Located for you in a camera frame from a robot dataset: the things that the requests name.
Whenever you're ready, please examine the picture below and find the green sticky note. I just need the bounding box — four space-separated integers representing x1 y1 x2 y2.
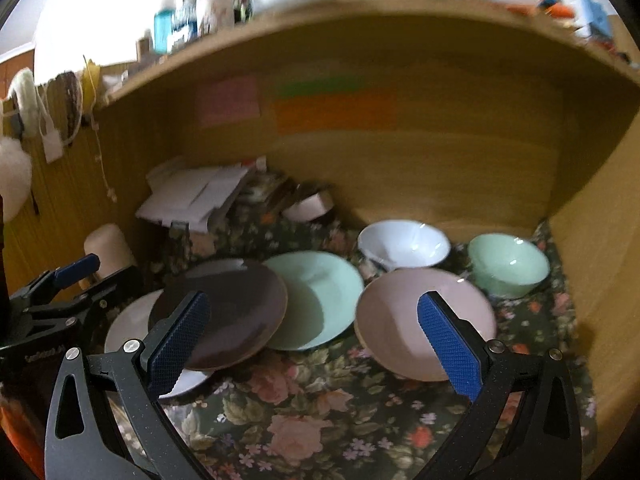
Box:
277 76 363 99

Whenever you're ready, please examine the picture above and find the white patterned bowl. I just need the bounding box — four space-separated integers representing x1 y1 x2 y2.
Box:
357 220 451 271

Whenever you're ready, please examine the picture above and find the dark brown plate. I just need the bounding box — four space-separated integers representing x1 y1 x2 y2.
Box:
148 259 288 370

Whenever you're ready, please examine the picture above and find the pink sticky note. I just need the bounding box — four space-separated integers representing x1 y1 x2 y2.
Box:
195 76 260 127

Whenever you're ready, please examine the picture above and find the mint green plate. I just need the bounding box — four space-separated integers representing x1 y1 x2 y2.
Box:
265 250 364 351

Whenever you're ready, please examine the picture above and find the white paper stack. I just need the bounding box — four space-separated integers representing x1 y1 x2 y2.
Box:
136 156 256 234

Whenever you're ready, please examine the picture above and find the mint green bowl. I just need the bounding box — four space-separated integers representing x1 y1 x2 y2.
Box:
468 233 551 299

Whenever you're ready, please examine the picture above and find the white plate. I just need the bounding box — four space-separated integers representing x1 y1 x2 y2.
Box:
104 289 213 400

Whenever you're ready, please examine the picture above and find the small pink box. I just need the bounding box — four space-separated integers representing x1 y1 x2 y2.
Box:
282 190 334 223

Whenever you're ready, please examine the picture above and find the floral dark cloth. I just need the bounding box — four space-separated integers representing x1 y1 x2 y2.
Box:
106 171 599 480

